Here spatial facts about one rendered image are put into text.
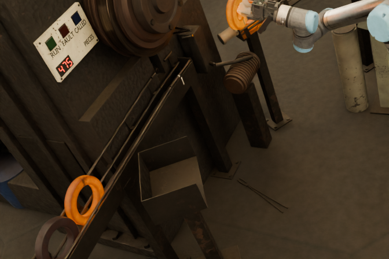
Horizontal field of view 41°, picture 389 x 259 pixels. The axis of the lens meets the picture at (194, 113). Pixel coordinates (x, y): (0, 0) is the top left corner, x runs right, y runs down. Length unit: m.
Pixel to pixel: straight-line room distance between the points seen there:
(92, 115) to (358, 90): 1.43
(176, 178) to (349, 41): 1.15
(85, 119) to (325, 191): 1.20
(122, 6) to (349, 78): 1.31
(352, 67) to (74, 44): 1.41
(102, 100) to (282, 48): 1.75
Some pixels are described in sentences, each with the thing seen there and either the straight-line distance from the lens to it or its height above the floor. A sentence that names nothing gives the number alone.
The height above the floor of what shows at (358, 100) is 0.08.
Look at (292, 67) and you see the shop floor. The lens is 3.40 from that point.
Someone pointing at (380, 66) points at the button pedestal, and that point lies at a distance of 2.79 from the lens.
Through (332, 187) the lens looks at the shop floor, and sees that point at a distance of 2.63.
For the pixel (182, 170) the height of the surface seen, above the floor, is 0.60.
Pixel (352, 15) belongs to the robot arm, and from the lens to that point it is 2.26.
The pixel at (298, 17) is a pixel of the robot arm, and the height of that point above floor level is 0.81.
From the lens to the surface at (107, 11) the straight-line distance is 2.00.
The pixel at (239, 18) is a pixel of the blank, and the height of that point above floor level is 0.79.
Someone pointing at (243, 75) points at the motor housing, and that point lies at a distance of 2.58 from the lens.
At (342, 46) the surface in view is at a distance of 2.70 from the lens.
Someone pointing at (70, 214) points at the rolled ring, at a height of 0.73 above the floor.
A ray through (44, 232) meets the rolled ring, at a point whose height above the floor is 0.78.
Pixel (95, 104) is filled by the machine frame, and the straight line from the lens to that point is 2.15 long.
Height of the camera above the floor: 1.99
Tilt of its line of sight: 37 degrees down
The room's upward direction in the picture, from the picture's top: 24 degrees counter-clockwise
